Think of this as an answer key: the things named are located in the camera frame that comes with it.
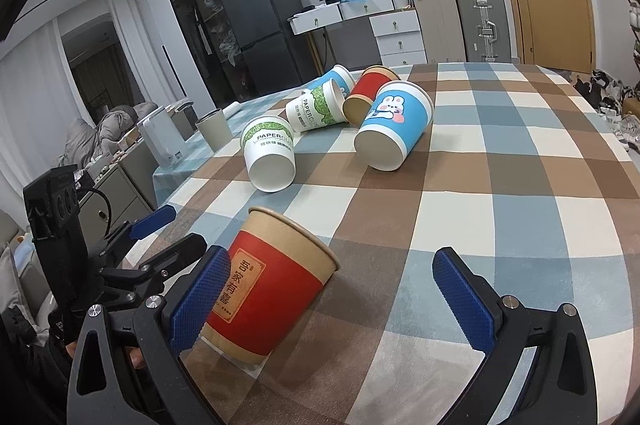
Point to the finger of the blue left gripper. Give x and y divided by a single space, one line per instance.
157 220
177 256

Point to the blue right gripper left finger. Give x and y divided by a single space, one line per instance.
193 296

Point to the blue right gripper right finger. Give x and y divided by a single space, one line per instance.
469 297

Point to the red kraft paper cup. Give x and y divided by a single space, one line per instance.
277 269
358 103

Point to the white green leaf paper cup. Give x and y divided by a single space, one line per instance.
267 143

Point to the blue bunny paper cup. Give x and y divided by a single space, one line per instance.
399 116

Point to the far blue white paper cup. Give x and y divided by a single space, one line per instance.
340 75

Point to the grey low cabinet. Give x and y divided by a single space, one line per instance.
128 185

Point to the white air purifier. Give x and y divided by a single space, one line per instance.
162 138

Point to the beige steel tumbler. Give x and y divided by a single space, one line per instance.
215 129

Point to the grey blanket on sofa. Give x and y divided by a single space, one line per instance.
84 142

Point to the checkered tablecloth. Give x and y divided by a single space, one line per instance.
517 173

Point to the black refrigerator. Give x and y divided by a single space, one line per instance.
277 58

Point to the silver aluminium suitcase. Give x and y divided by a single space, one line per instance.
485 30

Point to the white drawer desk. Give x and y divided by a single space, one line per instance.
359 34

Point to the beige suitcase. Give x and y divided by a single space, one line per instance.
441 30

